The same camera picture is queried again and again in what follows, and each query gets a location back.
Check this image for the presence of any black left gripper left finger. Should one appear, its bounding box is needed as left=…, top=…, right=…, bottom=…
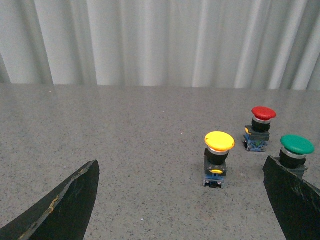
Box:
left=0, top=160, right=100, bottom=240

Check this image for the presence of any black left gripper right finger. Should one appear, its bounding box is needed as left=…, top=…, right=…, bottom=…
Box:
left=263, top=155, right=320, bottom=240

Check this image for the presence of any yellow mushroom push button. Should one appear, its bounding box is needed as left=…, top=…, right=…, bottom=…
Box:
left=202, top=131, right=235, bottom=189

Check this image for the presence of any green mushroom push button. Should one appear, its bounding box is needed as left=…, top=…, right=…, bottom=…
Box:
left=275, top=134, right=315, bottom=179

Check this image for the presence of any red mushroom push button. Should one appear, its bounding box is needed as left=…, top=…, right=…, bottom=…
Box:
left=243, top=106, right=277, bottom=152

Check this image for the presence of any grey pleated curtain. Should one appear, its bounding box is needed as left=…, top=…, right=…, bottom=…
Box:
left=0, top=0, right=320, bottom=90

